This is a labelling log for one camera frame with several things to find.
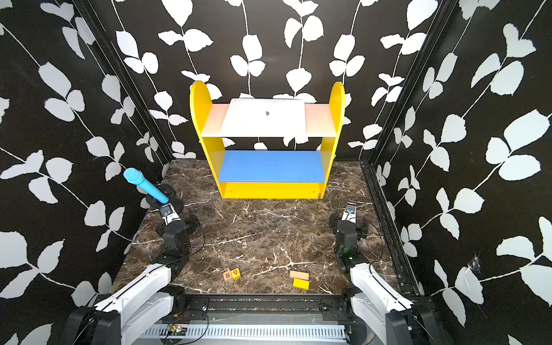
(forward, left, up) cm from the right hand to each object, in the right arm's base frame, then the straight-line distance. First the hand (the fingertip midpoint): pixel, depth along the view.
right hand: (349, 209), depth 85 cm
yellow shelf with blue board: (+24, +33, 0) cm, 40 cm away
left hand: (-2, +68, +1) cm, 68 cm away
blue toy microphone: (-1, +75, +22) cm, 78 cm away
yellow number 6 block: (-22, +45, -11) cm, 51 cm away
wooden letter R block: (-23, +47, -11) cm, 54 cm away
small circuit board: (-39, +63, -13) cm, 75 cm away
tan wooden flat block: (-21, +20, -14) cm, 33 cm away
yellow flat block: (-25, +19, -13) cm, 34 cm away
